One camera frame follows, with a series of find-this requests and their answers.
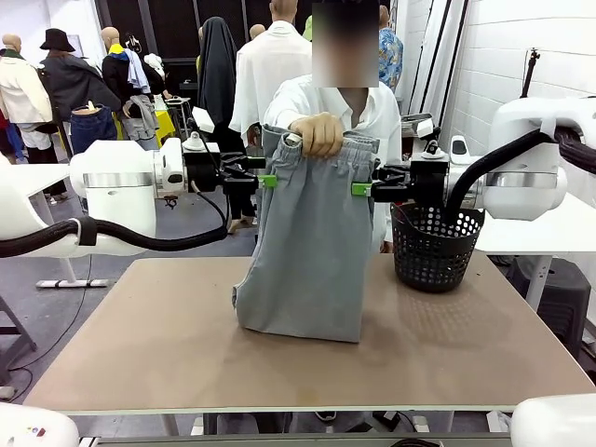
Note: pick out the person in white shirt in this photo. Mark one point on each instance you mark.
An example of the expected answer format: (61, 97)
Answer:
(386, 112)

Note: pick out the mannequin in white shirt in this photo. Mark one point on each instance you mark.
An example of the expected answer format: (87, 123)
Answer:
(261, 70)

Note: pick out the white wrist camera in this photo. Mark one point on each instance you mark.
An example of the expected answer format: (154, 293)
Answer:
(202, 118)
(426, 126)

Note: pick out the person's right hand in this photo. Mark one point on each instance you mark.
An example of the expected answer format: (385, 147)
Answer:
(321, 135)

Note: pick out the black plastic stool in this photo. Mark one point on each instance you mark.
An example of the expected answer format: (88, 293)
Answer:
(563, 298)

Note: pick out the black perforated plastic basket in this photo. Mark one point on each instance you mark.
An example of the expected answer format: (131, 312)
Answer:
(433, 261)

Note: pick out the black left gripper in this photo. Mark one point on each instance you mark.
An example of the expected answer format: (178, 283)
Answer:
(205, 172)

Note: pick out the small white work table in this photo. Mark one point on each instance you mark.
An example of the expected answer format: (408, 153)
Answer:
(179, 100)

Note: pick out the grey training pants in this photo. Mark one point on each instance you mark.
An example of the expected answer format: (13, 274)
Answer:
(312, 256)

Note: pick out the mannequin in black cloak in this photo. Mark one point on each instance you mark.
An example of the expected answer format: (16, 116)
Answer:
(216, 74)

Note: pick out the mannequin in black yellow jacket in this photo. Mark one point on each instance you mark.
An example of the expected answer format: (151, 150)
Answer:
(114, 70)

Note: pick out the person in blue floral shirt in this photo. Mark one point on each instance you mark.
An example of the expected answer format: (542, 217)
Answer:
(390, 56)

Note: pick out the grey metal stand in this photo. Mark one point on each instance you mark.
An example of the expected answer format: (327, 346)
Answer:
(29, 345)

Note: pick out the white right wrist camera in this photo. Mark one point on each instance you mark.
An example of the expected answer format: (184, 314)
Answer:
(426, 126)

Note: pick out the half mannequin in dark jeans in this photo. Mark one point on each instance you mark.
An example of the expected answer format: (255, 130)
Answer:
(93, 128)

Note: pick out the light green hat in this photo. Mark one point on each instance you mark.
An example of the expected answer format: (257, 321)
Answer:
(308, 30)

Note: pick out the aluminium frame rail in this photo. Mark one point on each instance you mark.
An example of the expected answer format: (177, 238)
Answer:
(279, 441)

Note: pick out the person's right forearm white sleeve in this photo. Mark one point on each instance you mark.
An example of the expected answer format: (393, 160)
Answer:
(279, 114)

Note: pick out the mannequin in cream coat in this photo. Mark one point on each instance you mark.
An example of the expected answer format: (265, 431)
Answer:
(18, 93)

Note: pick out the mannequin in light blue jeans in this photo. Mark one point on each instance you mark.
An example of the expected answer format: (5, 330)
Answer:
(142, 125)

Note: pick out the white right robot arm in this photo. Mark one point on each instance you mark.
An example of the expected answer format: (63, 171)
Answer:
(521, 121)

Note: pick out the yellow table cloth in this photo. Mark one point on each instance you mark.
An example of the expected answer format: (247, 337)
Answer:
(165, 123)

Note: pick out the black tripod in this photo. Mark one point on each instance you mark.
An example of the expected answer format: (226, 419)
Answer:
(531, 70)

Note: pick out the bald mannequin head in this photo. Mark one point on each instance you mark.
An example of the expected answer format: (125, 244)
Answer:
(257, 31)

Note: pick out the black bucket hat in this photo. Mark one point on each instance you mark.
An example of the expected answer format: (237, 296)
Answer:
(58, 39)

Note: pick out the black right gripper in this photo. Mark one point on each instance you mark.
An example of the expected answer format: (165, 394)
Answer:
(430, 181)

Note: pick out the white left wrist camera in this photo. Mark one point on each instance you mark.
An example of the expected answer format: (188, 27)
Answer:
(202, 118)

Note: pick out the white hat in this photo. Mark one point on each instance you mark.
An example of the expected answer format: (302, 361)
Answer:
(153, 63)

